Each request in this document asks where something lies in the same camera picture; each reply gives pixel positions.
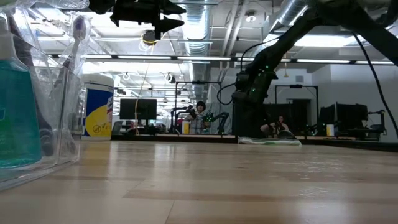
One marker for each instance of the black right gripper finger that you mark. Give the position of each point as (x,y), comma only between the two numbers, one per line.
(241,119)
(258,119)

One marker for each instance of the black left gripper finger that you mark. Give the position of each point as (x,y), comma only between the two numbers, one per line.
(171,8)
(166,25)

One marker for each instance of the teal mouthwash bottle white cap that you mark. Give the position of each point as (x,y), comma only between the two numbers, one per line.
(18,109)

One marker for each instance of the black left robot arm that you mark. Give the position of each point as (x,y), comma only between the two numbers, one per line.
(101,5)

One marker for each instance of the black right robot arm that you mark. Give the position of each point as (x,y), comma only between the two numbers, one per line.
(342,15)

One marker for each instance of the black ceiling-mounted device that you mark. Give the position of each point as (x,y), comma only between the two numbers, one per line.
(149,36)

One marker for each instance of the person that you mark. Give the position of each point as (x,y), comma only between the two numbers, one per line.
(197,119)
(278,126)

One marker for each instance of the long ceiling light bar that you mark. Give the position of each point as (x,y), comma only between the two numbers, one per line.
(202,58)

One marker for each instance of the yellow container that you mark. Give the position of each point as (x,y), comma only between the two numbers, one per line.
(186,128)

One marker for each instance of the black computer monitor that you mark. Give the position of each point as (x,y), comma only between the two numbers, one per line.
(138,109)

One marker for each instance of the disinfecting wipes canister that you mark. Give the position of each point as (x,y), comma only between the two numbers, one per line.
(99,109)

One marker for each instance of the clear acrylic organizer box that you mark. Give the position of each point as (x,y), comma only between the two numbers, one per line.
(66,133)

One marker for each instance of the black partition wall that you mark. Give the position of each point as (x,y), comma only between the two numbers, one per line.
(295,109)

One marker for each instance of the silver ventilation duct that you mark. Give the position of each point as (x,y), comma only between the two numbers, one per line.
(289,7)
(199,46)

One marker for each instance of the black station frame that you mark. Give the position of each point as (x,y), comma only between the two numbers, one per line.
(295,86)
(199,82)

